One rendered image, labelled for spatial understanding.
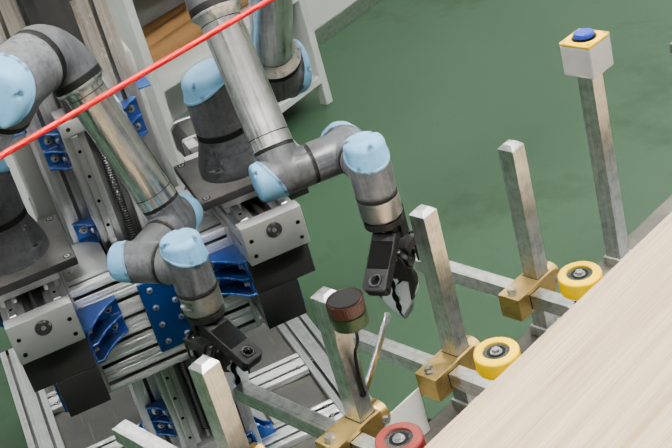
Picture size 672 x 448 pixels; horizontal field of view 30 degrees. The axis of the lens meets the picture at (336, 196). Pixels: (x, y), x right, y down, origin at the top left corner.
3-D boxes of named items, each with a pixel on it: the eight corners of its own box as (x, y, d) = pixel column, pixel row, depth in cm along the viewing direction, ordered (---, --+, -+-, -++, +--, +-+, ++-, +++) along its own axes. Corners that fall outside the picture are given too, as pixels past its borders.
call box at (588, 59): (564, 79, 242) (558, 42, 239) (584, 63, 246) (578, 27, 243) (594, 83, 238) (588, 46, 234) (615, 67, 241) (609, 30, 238)
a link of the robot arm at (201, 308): (226, 282, 222) (192, 307, 218) (233, 303, 224) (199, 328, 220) (199, 272, 227) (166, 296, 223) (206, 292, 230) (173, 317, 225)
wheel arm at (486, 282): (416, 275, 260) (411, 258, 258) (426, 266, 262) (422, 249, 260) (592, 331, 230) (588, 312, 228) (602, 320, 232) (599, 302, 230)
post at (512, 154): (538, 352, 251) (496, 145, 229) (548, 343, 253) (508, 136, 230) (552, 357, 249) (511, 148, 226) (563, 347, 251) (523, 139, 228)
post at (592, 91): (604, 265, 263) (572, 73, 242) (617, 253, 266) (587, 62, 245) (622, 270, 260) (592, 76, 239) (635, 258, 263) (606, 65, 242)
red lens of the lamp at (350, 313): (321, 315, 199) (318, 304, 198) (347, 295, 203) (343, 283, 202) (348, 325, 195) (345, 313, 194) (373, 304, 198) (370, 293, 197)
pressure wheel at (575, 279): (571, 339, 229) (562, 287, 224) (561, 314, 236) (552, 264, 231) (614, 328, 229) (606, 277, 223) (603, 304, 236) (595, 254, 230)
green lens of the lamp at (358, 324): (325, 327, 200) (322, 316, 199) (350, 307, 204) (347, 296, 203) (352, 338, 196) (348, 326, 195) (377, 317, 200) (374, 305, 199)
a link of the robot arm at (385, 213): (388, 206, 214) (346, 206, 218) (394, 229, 216) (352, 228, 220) (404, 183, 220) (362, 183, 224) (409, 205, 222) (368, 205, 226)
